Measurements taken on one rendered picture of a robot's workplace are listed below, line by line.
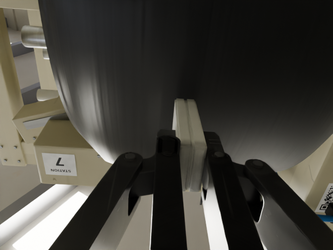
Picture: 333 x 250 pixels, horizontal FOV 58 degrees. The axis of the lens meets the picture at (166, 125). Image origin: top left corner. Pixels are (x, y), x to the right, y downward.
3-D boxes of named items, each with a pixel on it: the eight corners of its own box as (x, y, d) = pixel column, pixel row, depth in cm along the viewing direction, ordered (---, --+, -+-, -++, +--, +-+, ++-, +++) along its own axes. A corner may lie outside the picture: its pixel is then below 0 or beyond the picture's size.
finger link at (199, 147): (193, 145, 15) (207, 146, 15) (185, 98, 22) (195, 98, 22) (187, 192, 17) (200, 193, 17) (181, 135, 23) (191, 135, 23)
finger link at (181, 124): (187, 192, 17) (173, 192, 17) (181, 135, 23) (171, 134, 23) (193, 145, 15) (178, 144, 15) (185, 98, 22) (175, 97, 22)
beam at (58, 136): (252, 158, 83) (242, 197, 91) (236, 111, 105) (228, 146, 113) (30, 145, 81) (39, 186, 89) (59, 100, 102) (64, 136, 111)
